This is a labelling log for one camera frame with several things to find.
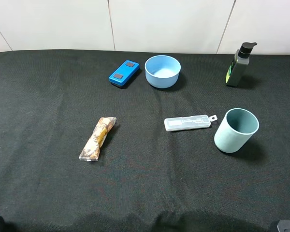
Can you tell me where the black tablecloth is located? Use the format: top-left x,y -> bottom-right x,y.
0,50 -> 290,232

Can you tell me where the grey base corner right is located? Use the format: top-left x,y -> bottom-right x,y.
277,220 -> 290,232

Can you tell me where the blue eraser block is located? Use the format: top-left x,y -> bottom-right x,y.
109,60 -> 140,88

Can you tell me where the light blue bowl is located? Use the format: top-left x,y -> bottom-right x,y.
145,55 -> 181,88

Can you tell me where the brown snack packet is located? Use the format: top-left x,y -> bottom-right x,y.
79,117 -> 117,162

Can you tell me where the teal green cup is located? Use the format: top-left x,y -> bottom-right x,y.
214,108 -> 260,153

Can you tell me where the white plastic case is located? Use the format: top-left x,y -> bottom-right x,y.
164,115 -> 218,132

